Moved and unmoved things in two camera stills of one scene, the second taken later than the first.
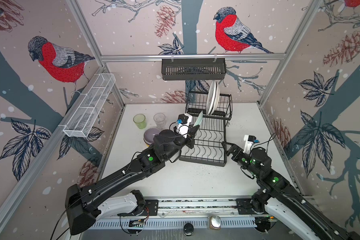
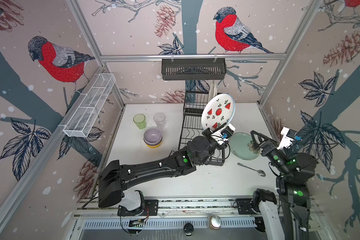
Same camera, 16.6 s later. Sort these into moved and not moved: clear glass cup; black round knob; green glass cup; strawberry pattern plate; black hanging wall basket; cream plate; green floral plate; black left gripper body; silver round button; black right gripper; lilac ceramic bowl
Moved: green floral plate; black right gripper; cream plate; strawberry pattern plate; black left gripper body
Not moved: green glass cup; black hanging wall basket; clear glass cup; silver round button; lilac ceramic bowl; black round knob
